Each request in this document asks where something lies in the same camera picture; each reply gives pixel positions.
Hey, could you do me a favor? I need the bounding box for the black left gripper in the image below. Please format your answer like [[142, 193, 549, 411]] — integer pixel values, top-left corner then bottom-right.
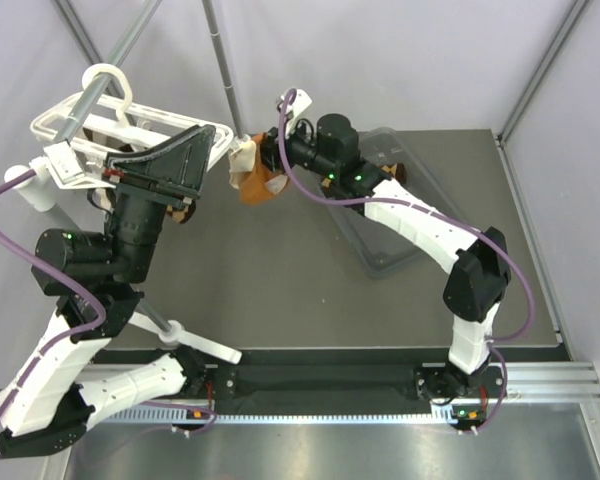
[[107, 125, 222, 282]]

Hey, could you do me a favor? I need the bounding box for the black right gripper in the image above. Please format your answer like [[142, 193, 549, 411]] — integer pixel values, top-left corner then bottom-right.
[[250, 118, 338, 182]]

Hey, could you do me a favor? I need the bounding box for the orange sock with cream cuff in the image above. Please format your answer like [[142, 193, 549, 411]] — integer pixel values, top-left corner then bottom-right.
[[237, 133, 290, 206]]

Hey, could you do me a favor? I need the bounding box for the brown orange argyle sock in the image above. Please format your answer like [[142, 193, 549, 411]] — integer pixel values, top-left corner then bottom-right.
[[381, 163, 408, 186], [82, 129, 199, 226]]

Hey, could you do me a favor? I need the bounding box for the white plastic clip hanger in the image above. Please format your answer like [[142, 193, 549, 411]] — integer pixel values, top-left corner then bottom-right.
[[30, 63, 237, 173]]

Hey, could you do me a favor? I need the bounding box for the cream white ribbed sock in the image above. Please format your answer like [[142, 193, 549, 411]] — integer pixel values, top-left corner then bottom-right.
[[228, 138, 257, 189]]

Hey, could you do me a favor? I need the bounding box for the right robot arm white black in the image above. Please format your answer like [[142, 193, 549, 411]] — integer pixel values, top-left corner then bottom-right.
[[261, 114, 511, 396]]

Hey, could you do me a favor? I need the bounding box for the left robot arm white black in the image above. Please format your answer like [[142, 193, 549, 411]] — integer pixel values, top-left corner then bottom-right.
[[0, 125, 216, 460]]

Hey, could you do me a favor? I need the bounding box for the thin grey back stand pole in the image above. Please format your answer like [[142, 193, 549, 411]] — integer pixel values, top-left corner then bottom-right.
[[202, 0, 245, 137]]

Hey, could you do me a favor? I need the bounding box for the grey metal stand pole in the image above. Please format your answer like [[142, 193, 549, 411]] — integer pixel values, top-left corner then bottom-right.
[[54, 0, 181, 341]]

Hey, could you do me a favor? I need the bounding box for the white pole joint connector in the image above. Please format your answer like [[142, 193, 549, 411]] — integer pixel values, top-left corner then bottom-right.
[[3, 156, 56, 212]]

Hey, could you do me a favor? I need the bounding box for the clear plastic bin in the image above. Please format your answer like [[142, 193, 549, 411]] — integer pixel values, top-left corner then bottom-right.
[[327, 127, 469, 279]]

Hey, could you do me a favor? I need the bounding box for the white stand base foot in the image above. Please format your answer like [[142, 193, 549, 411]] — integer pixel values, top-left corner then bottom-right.
[[129, 313, 242, 365]]

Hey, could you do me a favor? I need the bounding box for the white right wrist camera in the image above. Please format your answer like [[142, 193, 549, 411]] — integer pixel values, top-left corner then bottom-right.
[[276, 88, 312, 138]]

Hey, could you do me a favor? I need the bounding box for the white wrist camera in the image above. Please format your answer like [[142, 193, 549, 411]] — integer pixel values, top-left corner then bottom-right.
[[43, 142, 114, 190], [276, 88, 312, 138]]

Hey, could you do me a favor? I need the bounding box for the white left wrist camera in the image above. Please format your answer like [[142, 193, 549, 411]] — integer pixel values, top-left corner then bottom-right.
[[43, 142, 114, 190]]

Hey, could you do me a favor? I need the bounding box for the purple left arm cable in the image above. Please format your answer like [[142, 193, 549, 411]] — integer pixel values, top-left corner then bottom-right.
[[0, 169, 219, 460]]

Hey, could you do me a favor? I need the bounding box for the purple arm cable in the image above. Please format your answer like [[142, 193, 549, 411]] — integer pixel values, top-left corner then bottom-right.
[[0, 169, 219, 460], [277, 88, 537, 436]]

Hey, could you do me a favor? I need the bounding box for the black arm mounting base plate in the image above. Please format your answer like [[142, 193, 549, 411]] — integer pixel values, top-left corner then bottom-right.
[[210, 364, 502, 416]]

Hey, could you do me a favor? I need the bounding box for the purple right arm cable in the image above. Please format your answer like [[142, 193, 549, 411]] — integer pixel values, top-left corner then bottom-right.
[[277, 88, 537, 436]]

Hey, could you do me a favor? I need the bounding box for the aluminium frame rail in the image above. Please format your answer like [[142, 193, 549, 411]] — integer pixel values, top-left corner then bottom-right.
[[104, 362, 600, 426]]

